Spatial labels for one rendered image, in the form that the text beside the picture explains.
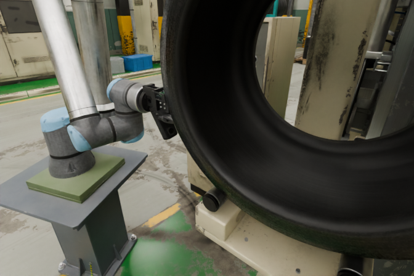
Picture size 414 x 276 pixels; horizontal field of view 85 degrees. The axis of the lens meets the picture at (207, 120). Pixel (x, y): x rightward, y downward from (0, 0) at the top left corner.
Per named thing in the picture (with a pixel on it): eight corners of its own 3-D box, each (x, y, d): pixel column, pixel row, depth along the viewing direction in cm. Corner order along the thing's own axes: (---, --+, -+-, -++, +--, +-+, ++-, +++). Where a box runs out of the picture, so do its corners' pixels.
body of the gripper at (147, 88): (164, 95, 60) (135, 87, 66) (167, 124, 63) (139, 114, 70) (184, 88, 65) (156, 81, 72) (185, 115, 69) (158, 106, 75)
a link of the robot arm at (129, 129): (109, 139, 84) (103, 108, 79) (138, 130, 91) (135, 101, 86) (119, 150, 77) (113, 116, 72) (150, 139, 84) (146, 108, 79)
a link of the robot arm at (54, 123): (45, 146, 104) (34, 110, 97) (86, 135, 114) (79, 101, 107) (51, 161, 93) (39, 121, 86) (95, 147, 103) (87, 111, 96)
